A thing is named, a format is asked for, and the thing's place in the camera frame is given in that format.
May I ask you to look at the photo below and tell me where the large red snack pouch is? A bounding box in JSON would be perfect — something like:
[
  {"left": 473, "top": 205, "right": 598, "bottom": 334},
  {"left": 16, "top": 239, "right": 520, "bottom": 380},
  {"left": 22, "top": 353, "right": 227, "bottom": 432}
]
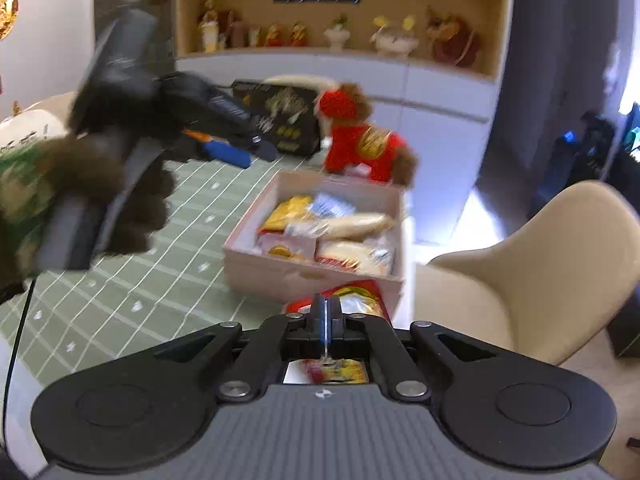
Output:
[{"left": 283, "top": 280, "right": 390, "bottom": 385}]

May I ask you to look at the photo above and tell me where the rice cracker snack bag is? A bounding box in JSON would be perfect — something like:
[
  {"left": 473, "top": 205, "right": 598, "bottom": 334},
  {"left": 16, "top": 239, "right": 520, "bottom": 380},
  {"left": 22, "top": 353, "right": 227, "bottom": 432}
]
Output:
[{"left": 316, "top": 240, "right": 395, "bottom": 276}]

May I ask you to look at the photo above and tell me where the gold foil snack packet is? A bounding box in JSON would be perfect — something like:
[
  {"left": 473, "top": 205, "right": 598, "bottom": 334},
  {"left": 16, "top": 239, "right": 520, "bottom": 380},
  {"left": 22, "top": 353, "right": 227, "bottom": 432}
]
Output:
[{"left": 259, "top": 195, "right": 316, "bottom": 233}]

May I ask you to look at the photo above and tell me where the oat bar clear wrapper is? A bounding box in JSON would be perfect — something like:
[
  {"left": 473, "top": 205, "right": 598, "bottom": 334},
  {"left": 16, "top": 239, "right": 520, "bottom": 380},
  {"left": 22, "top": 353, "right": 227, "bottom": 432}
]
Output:
[{"left": 284, "top": 212, "right": 396, "bottom": 240}]

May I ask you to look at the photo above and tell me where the red quail eggs packet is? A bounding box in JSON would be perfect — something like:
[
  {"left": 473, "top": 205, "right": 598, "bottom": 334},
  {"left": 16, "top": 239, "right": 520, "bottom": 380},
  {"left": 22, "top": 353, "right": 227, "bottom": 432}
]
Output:
[{"left": 256, "top": 233, "right": 317, "bottom": 261}]

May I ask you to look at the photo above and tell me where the blue pink candy packet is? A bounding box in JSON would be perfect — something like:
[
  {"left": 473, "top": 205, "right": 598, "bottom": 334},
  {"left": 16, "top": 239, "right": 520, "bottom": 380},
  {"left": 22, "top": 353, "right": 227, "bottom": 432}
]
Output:
[{"left": 309, "top": 193, "right": 357, "bottom": 219}]

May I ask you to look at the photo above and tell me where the brown gloved left hand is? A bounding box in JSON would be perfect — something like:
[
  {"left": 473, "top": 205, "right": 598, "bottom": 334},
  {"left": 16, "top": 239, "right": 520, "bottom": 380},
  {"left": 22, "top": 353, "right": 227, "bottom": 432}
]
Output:
[{"left": 1, "top": 138, "right": 175, "bottom": 286}]

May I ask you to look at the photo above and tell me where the black plum gift bag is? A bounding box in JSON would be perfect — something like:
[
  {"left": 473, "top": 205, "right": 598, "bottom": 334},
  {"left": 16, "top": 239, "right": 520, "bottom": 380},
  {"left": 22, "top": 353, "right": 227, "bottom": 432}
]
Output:
[{"left": 231, "top": 79, "right": 322, "bottom": 158}]

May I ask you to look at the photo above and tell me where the pink cardboard box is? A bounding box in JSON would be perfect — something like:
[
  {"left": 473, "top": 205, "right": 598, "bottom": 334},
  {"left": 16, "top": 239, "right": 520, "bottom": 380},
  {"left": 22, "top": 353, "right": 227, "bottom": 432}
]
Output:
[{"left": 224, "top": 171, "right": 407, "bottom": 313}]

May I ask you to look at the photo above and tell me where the red plush horse toy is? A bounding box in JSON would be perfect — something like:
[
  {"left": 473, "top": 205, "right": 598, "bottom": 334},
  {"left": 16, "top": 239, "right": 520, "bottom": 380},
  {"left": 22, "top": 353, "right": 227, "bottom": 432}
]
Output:
[{"left": 316, "top": 82, "right": 419, "bottom": 188}]

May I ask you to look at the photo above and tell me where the white flower vase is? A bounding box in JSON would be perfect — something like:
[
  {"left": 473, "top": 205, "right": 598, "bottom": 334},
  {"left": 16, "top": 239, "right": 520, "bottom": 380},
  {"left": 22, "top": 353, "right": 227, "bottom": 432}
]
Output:
[{"left": 323, "top": 13, "right": 350, "bottom": 52}]

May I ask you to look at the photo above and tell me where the beige chair right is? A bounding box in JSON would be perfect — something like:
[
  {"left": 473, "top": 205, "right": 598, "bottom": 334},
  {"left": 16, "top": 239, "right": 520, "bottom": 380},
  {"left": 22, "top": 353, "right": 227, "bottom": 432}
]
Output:
[{"left": 412, "top": 181, "right": 639, "bottom": 365}]

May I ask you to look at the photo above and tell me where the white rabbit figurine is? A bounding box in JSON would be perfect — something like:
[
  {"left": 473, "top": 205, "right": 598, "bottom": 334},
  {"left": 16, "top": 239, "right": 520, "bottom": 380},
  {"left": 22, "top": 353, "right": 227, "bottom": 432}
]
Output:
[{"left": 370, "top": 15, "right": 420, "bottom": 60}]

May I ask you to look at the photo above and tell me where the green grid tablecloth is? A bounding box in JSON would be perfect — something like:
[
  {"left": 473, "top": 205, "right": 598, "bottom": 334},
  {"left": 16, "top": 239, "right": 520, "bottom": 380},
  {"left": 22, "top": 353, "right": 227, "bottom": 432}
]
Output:
[{"left": 1, "top": 157, "right": 304, "bottom": 386}]

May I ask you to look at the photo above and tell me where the wooden display shelf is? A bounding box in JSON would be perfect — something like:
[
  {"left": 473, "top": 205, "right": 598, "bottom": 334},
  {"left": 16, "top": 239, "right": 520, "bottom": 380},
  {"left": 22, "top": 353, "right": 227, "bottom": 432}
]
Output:
[{"left": 175, "top": 0, "right": 512, "bottom": 79}]

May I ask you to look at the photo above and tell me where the red gold wall ornament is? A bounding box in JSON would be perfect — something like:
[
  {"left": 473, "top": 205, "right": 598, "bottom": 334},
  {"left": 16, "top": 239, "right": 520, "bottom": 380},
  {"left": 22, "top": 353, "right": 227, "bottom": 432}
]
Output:
[{"left": 425, "top": 6, "right": 482, "bottom": 68}]

